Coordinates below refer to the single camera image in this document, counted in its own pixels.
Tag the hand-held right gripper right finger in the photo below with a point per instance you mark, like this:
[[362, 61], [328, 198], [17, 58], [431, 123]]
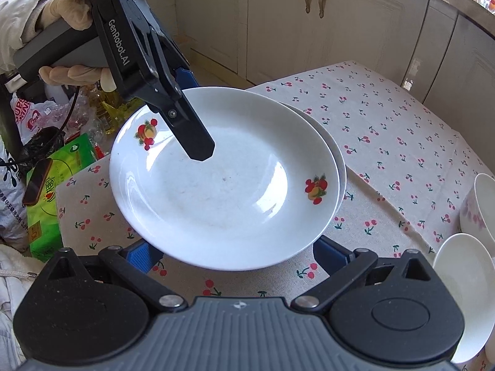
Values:
[[330, 258]]

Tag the black plastic bag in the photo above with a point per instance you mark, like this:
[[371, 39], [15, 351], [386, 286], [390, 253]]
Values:
[[38, 143]]

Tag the yellow cooking oil bottle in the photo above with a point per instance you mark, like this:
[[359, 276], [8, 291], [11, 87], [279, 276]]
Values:
[[112, 112]]

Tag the white black-print bag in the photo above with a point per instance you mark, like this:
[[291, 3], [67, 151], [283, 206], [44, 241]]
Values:
[[11, 201]]

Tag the white red-print plastic bag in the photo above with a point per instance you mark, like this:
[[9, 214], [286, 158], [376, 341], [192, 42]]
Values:
[[31, 118]]

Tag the green cardboard box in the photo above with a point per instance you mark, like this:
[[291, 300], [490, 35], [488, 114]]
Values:
[[46, 232]]

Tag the dark smartphone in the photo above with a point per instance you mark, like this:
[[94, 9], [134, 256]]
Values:
[[36, 181]]

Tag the person's left hand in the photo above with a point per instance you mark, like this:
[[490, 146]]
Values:
[[65, 11]]

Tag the white floral bowl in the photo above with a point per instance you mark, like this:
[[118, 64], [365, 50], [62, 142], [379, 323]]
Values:
[[479, 208]]

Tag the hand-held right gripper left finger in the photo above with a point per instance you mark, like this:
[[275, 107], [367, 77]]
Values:
[[141, 259]]

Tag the cherry-print tablecloth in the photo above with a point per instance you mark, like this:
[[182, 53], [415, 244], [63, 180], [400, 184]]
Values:
[[386, 143]]

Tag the dark furniture leg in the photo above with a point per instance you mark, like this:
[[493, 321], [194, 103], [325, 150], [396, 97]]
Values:
[[7, 123]]

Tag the person's left forearm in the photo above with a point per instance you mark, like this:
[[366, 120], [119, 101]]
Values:
[[19, 19]]

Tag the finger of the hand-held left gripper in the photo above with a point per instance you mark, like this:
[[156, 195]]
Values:
[[186, 78], [193, 139]]

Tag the person's white jacket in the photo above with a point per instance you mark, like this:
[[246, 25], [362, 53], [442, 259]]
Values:
[[15, 297]]

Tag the clear plastic bag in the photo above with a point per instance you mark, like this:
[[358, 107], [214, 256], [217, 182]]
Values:
[[79, 118]]

